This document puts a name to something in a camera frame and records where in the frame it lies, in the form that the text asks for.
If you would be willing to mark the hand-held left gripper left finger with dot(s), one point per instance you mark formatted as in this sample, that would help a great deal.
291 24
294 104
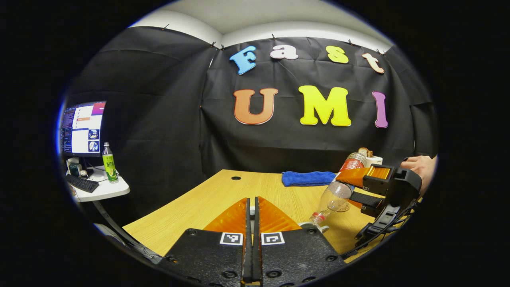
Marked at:
247 259

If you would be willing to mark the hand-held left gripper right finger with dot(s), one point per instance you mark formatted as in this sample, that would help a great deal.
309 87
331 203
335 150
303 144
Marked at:
257 259

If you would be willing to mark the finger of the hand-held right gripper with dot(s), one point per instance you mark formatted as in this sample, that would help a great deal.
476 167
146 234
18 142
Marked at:
368 199
358 175

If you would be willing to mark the round brown coaster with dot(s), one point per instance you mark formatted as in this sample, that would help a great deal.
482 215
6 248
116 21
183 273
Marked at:
344 207

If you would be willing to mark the clear plastic water bottle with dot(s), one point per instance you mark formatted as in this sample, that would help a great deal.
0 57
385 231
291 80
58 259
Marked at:
336 197

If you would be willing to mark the green drink bottle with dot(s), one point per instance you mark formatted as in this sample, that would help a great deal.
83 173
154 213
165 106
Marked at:
110 167

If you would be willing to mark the white toaster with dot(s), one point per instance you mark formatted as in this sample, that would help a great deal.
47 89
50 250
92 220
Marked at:
375 160

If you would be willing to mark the bread slice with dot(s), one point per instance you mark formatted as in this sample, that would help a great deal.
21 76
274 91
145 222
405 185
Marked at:
365 152

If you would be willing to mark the blue folded towel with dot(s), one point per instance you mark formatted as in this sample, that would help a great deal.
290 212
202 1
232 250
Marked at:
308 178

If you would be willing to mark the white side table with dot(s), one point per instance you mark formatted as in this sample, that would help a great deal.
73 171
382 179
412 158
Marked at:
109 189

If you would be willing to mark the black backdrop cloth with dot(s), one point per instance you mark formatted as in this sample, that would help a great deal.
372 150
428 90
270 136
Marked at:
167 119

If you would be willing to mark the black keyboard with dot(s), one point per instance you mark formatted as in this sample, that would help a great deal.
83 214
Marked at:
81 184

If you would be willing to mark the small dark desk object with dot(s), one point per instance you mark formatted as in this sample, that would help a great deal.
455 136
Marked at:
75 168

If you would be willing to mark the computer monitor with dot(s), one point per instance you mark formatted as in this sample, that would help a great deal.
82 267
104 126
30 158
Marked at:
83 129

